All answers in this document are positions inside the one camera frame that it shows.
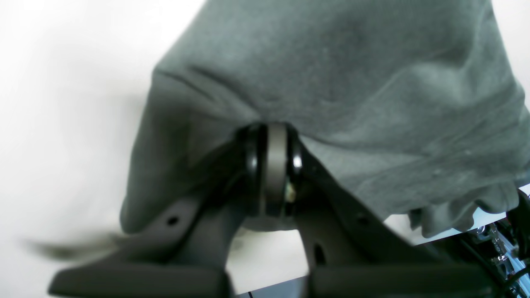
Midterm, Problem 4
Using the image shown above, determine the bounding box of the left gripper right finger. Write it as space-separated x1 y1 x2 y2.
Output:
265 123 495 298

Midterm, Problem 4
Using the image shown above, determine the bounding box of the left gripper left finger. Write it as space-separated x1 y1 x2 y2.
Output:
48 124 265 298

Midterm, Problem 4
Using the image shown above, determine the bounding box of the grey T-shirt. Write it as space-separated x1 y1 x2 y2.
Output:
120 0 529 238

